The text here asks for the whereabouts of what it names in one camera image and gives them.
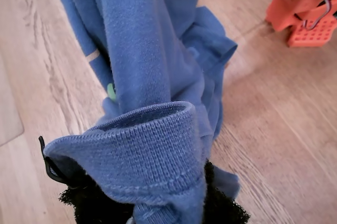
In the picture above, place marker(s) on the orange right robot arm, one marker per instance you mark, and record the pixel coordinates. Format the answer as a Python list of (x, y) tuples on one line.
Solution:
[(289, 5)]

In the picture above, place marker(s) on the blue T-shirt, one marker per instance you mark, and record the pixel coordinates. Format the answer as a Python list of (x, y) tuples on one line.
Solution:
[(144, 50)]

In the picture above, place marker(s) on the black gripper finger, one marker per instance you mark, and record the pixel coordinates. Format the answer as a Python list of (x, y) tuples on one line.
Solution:
[(92, 208), (221, 210)]

